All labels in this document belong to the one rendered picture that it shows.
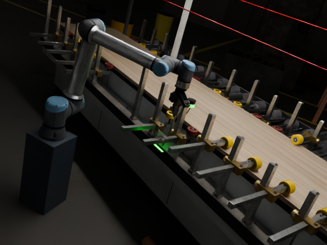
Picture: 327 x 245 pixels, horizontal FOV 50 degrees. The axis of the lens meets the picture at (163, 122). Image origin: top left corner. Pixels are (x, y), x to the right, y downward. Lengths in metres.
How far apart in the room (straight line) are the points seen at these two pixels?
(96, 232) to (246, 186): 1.16
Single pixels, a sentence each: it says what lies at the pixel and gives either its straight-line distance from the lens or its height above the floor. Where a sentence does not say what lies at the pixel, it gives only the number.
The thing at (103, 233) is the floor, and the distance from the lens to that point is 2.78.
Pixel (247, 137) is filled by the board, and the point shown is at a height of 0.90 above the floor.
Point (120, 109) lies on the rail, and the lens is 2.99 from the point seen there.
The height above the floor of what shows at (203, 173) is 0.96.
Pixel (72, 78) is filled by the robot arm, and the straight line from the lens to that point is 2.55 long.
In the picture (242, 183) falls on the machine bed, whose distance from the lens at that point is 2.37.
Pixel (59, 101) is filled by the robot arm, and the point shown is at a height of 0.87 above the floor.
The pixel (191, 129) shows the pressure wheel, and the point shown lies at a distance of 2.48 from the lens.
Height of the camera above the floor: 1.91
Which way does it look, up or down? 24 degrees down
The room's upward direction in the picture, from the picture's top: 16 degrees clockwise
